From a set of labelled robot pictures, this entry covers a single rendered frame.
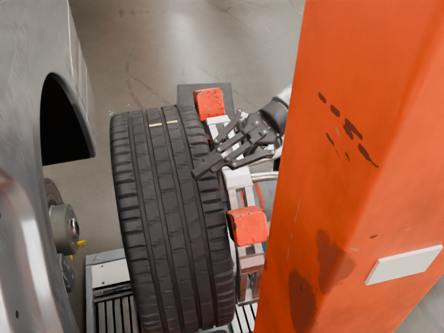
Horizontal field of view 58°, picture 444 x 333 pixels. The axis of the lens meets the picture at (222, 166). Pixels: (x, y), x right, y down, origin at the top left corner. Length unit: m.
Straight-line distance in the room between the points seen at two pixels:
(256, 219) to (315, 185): 0.49
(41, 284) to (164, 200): 0.30
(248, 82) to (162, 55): 0.79
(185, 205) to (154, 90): 2.27
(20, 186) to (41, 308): 0.22
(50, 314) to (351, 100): 0.63
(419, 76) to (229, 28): 3.62
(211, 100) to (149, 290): 0.53
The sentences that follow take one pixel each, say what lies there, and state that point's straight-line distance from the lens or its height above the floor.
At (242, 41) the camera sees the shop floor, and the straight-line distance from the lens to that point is 3.67.
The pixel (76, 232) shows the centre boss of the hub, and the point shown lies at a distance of 1.25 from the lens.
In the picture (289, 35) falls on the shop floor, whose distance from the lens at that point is 3.80.
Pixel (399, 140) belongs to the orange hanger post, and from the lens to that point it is 0.28.
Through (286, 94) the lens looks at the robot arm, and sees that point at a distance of 0.87.
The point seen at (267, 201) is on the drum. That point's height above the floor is 0.90.
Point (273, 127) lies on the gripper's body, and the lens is 0.86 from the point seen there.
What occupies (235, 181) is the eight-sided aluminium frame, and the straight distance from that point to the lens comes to 0.96.
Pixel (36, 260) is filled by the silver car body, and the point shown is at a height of 1.24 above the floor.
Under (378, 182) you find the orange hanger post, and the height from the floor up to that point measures 1.62.
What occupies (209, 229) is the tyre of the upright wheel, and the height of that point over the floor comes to 1.09.
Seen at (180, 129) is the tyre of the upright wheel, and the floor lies 1.18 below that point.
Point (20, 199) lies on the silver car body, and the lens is 0.72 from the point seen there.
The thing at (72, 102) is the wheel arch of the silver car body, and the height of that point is 1.02.
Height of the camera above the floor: 1.84
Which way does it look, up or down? 48 degrees down
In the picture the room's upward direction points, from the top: straight up
